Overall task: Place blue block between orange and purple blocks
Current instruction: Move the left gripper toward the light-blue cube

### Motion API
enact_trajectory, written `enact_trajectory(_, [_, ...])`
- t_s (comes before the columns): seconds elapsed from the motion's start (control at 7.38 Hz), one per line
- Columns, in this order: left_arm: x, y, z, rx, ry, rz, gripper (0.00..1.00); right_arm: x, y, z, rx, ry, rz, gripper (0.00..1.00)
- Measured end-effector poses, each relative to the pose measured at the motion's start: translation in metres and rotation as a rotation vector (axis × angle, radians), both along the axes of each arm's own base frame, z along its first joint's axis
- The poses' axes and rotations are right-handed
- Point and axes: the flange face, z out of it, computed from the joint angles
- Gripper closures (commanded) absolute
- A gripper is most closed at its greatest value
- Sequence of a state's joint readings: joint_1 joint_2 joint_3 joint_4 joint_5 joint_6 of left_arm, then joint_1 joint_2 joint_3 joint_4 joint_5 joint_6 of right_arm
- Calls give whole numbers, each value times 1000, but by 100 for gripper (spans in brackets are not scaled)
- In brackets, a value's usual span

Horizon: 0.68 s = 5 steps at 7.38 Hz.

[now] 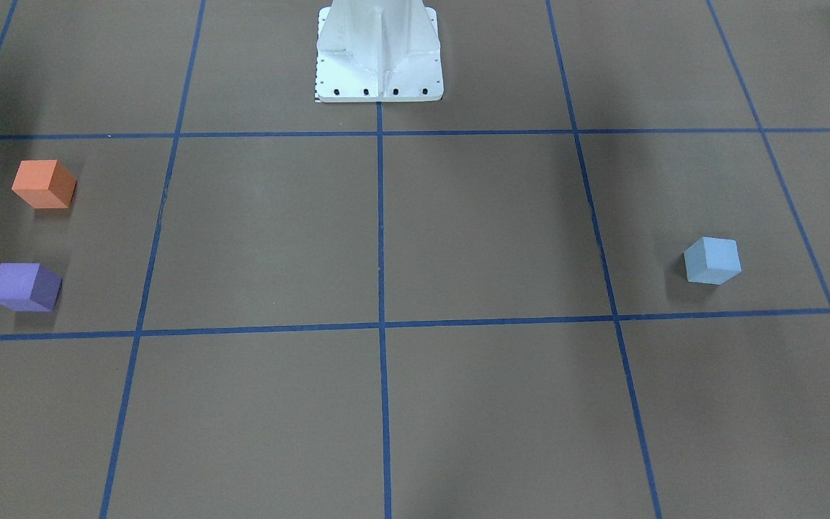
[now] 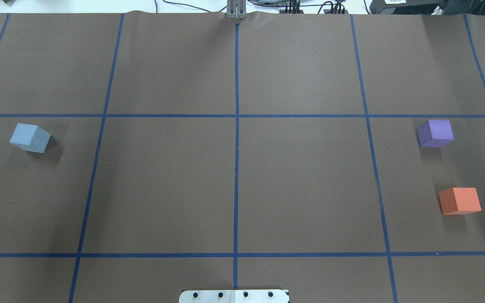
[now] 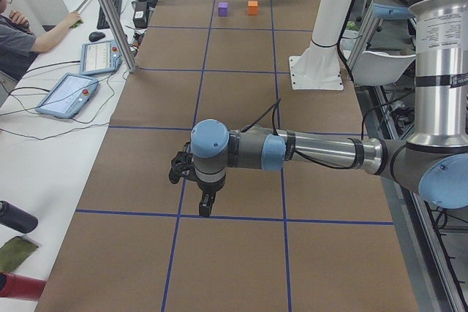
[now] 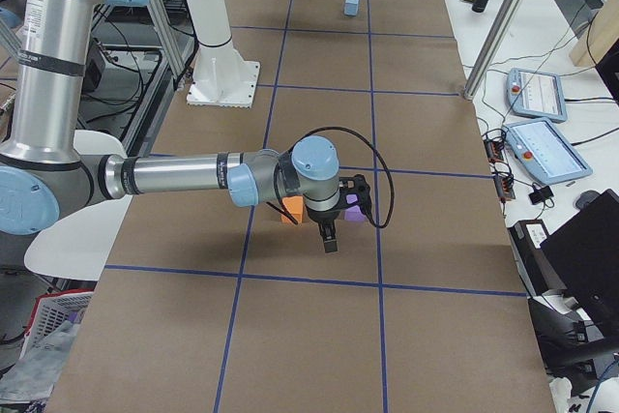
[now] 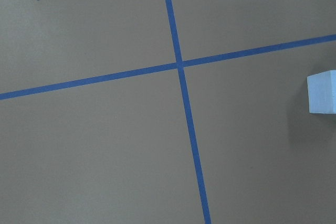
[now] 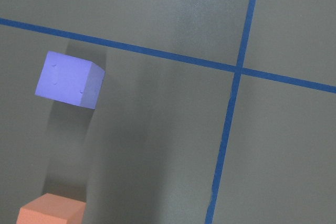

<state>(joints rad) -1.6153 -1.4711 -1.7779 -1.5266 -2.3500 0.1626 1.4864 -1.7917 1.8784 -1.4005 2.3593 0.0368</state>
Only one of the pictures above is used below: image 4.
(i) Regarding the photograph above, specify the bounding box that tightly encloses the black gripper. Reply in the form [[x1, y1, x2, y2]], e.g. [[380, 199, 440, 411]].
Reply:
[[307, 208, 339, 253]]

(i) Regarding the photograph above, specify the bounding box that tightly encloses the light blue foam block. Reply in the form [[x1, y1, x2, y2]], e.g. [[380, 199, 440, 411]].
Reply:
[[343, 0, 360, 17]]

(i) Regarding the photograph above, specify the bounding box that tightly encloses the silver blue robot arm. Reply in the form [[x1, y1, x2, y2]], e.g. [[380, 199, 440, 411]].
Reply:
[[1, 0, 343, 252]]

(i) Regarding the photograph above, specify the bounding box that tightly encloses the purple foam block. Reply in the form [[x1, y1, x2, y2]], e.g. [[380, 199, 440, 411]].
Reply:
[[344, 194, 367, 222]]

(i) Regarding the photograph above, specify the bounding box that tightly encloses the orange foam block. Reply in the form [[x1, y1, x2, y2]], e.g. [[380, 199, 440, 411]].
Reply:
[[282, 195, 305, 223]]

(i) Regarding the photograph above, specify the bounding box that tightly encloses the small circuit board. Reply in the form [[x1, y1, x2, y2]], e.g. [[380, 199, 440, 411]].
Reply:
[[484, 138, 516, 204]]

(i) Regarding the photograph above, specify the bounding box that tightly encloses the black power adapter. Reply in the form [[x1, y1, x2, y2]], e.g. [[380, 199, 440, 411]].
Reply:
[[528, 184, 554, 205]]

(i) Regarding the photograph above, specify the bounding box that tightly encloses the lower teach pendant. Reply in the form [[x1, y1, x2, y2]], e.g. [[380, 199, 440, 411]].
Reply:
[[503, 117, 593, 185]]

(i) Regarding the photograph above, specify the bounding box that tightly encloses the teach pendant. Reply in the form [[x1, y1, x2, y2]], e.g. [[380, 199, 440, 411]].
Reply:
[[506, 68, 568, 123], [503, 117, 593, 185]]

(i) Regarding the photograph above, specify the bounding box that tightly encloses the upper teach pendant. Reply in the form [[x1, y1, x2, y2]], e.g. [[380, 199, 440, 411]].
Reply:
[[506, 68, 568, 123]]

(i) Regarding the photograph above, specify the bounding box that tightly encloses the black laptop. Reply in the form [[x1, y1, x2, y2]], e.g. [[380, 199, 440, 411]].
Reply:
[[542, 190, 618, 336]]

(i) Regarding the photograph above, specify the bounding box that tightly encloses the grey computer mouse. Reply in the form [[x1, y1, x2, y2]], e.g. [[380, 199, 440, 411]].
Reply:
[[575, 190, 601, 210]]

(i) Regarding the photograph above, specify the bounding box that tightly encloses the white plastic basket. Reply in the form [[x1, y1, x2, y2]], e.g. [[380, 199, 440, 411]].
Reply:
[[19, 289, 94, 359]]

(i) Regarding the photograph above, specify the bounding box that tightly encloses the wooden board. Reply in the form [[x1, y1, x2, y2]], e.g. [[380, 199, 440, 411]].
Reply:
[[570, 0, 618, 67]]

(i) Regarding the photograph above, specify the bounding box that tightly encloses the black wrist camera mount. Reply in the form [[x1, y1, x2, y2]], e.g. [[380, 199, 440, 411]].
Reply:
[[337, 174, 372, 216]]

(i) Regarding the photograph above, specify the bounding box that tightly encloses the black looping cable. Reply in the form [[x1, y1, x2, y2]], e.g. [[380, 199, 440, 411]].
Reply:
[[270, 125, 395, 230]]

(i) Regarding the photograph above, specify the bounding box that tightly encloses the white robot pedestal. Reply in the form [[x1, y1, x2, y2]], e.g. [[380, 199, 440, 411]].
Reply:
[[187, 0, 260, 108]]

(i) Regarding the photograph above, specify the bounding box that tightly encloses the aluminium frame post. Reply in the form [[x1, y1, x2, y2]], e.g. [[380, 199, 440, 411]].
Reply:
[[462, 0, 567, 103]]

